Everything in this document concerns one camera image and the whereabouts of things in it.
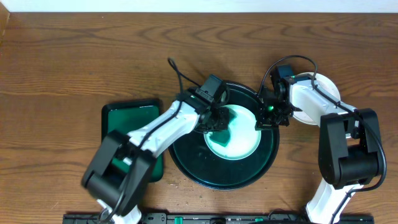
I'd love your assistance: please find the green sponge cloth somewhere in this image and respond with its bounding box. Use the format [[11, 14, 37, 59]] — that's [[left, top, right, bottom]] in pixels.
[[209, 123, 234, 147]]

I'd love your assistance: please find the white plate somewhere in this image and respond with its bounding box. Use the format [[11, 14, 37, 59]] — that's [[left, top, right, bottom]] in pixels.
[[290, 74, 341, 126], [204, 105, 261, 161]]

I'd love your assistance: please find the white plate top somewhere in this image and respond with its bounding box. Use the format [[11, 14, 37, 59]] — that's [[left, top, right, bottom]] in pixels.
[[290, 74, 341, 126]]

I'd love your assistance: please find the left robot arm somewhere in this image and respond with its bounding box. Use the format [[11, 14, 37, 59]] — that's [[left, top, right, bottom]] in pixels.
[[81, 88, 229, 223]]

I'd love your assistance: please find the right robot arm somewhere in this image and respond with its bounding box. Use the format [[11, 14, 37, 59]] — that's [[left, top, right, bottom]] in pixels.
[[257, 71, 386, 223]]

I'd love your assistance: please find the round black tray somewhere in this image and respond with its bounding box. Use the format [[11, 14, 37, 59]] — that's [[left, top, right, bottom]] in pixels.
[[169, 83, 279, 190]]

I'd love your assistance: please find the green rectangular tray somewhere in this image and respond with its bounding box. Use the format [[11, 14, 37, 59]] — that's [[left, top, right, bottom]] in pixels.
[[101, 99, 164, 182]]

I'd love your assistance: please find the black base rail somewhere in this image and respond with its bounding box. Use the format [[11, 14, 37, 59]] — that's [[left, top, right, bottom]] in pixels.
[[62, 212, 375, 224]]

